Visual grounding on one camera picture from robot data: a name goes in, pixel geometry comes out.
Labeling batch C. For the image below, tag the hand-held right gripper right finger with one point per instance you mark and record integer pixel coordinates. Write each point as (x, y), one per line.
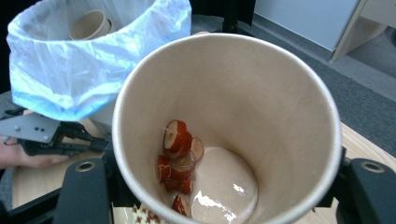
(370, 196)

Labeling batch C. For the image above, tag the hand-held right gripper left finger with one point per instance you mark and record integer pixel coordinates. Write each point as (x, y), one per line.
(84, 196)

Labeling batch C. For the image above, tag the cluster of red date slices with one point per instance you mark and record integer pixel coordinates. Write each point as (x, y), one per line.
(179, 149)

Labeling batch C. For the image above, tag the milky beige liquid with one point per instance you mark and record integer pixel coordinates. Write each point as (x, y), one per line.
(224, 183)

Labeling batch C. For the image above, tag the small brown paper cup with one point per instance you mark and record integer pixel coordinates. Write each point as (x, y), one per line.
(249, 93)

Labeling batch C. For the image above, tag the discarded brown paper cup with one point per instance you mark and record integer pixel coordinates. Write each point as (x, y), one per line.
(88, 26)

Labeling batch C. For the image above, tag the light wooden desk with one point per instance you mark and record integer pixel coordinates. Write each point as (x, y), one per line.
(373, 18)

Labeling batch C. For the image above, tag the black stand with striped base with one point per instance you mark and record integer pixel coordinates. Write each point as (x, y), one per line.
(230, 20)

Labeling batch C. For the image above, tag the white cabinet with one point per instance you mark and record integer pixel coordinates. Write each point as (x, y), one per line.
(305, 18)

